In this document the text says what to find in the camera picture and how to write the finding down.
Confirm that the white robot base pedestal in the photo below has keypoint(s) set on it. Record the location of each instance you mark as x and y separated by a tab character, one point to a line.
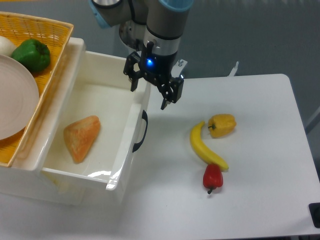
132	35

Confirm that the yellow woven basket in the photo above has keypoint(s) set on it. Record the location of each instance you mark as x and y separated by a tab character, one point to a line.
53	33

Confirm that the upper white drawer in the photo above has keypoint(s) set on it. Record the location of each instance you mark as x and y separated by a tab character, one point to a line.
100	89

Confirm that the pink plate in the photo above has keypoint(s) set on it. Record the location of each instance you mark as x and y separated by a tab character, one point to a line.
19	97

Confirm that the green bell pepper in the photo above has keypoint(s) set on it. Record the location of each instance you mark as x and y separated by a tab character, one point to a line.
33	55

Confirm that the black drawer handle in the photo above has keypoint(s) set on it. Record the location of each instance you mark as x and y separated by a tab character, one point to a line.
144	123

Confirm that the white onion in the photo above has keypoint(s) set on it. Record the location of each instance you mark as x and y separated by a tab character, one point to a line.
7	47

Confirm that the yellow banana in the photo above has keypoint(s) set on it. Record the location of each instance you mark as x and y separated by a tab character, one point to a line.
204	152

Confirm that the triangle bread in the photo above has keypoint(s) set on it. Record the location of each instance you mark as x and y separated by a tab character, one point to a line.
80	135

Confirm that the red bell pepper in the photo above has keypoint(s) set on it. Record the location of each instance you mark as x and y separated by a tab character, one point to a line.
212	178

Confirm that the white drawer cabinet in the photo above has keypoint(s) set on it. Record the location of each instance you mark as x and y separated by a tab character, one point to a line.
25	177

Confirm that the metal mounting bracket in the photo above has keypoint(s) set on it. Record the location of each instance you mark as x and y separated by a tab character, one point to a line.
178	68

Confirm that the black object at table edge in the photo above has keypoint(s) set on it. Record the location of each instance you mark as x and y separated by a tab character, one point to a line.
314	209

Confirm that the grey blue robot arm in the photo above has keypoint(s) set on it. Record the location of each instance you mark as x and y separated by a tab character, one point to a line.
152	29

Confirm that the yellow bell pepper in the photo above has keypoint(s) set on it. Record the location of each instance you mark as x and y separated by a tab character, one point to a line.
221	125

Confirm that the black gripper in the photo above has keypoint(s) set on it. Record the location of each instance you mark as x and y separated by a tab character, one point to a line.
156	69

